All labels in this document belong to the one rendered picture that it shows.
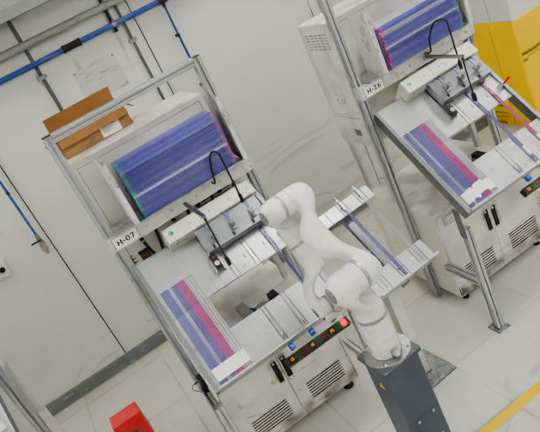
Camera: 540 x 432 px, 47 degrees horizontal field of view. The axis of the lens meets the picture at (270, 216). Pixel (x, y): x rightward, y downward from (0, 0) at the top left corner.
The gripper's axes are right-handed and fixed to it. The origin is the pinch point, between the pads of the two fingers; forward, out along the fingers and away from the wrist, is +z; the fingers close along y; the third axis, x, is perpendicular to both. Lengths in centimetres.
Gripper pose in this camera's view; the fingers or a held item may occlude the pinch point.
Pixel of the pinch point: (332, 315)
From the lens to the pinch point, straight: 280.9
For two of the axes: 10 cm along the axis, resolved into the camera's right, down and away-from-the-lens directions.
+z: 0.2, 4.6, 8.9
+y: 8.1, -5.2, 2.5
